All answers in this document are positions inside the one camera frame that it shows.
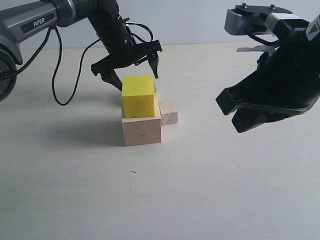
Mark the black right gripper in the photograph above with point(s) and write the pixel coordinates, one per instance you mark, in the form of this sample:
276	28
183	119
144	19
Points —
285	84

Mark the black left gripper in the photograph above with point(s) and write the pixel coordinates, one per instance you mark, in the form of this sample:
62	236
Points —
124	47

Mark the yellow block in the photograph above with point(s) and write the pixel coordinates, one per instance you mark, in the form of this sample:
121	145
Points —
138	96

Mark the large wooden cube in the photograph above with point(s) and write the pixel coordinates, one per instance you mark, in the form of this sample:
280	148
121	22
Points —
144	130

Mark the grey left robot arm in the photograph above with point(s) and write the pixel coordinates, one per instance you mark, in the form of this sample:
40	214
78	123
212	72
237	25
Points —
22	22

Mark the small wooden cube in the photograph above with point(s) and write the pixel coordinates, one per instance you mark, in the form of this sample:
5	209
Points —
169	113

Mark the white tape strip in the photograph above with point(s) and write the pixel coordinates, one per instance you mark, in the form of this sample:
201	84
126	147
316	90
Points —
270	50

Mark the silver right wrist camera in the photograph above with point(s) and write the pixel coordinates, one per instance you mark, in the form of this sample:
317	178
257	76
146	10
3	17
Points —
261	20

